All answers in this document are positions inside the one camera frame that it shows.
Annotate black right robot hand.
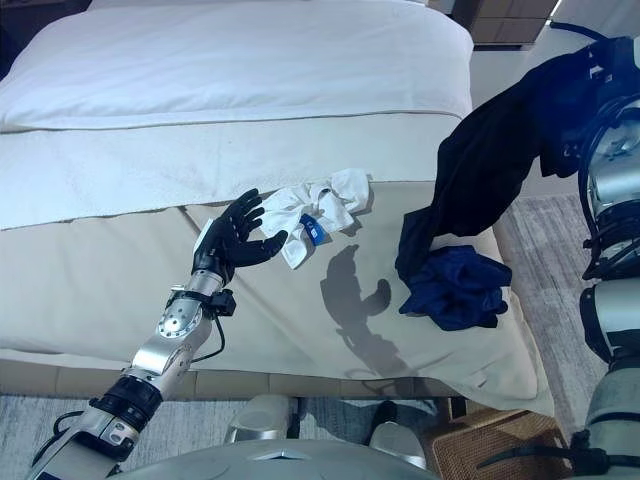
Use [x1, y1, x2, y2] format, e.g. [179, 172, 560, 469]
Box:
[582, 35, 640, 101]

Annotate white textured bed sheet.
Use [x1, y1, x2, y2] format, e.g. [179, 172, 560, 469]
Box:
[0, 110, 472, 232]

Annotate thick black right arm cables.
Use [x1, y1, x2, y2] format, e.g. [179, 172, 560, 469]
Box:
[548, 18, 612, 282]

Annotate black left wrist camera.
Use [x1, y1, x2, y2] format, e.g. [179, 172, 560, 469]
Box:
[209, 288, 238, 318]

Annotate white duvet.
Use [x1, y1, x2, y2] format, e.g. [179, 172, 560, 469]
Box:
[0, 0, 475, 135]

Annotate grey robot torso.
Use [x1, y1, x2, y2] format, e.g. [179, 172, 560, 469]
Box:
[117, 437, 431, 480]

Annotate silver left robot leg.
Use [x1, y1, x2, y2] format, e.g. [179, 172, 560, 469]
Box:
[223, 393, 292, 447]

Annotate bed with beige cover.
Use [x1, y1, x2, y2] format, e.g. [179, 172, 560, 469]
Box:
[0, 107, 556, 417]

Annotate navy blue garment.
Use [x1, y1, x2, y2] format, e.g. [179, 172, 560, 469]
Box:
[398, 244, 514, 332]

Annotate woven wicker basket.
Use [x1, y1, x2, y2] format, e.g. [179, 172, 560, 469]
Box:
[424, 399, 575, 480]

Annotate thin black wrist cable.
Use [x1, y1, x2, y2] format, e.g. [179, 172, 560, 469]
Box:
[191, 313, 227, 364]

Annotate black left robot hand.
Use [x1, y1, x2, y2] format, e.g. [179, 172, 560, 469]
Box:
[192, 188, 290, 280]

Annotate black garment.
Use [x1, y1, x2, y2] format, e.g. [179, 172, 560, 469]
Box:
[394, 49, 601, 294]

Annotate beige upholstered bed frame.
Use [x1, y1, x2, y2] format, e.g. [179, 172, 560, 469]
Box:
[0, 347, 454, 402]

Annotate white garment with blue tag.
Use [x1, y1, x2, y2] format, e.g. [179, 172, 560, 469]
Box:
[259, 168, 374, 271]

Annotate black upper arm cable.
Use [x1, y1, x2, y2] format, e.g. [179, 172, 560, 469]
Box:
[30, 408, 87, 470]

